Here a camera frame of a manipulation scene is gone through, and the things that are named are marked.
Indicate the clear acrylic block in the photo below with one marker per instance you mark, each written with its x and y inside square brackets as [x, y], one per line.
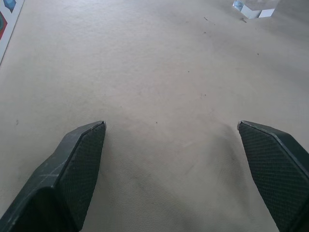
[253, 8]

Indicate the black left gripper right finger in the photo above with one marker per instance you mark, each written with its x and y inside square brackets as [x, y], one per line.
[272, 166]

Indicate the white printed card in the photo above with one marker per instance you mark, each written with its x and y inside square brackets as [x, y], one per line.
[6, 26]

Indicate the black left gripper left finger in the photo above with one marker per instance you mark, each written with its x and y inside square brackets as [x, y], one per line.
[72, 174]

